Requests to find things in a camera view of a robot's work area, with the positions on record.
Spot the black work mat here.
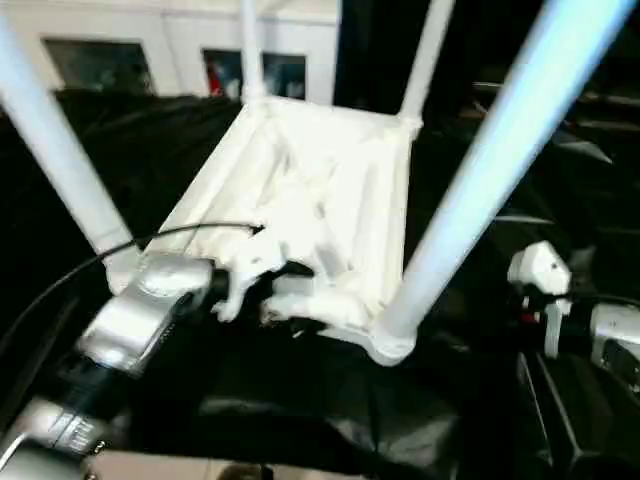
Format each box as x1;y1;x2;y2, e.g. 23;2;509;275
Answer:
0;85;640;480

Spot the dark robot left foot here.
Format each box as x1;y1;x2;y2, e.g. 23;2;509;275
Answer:
220;465;273;480

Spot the white glass-door cabinet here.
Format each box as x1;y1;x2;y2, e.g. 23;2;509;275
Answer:
0;0;341;106

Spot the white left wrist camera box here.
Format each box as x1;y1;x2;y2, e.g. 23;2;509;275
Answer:
212;228;293;323

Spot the silver metal rail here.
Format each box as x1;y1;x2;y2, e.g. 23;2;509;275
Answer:
480;85;640;113

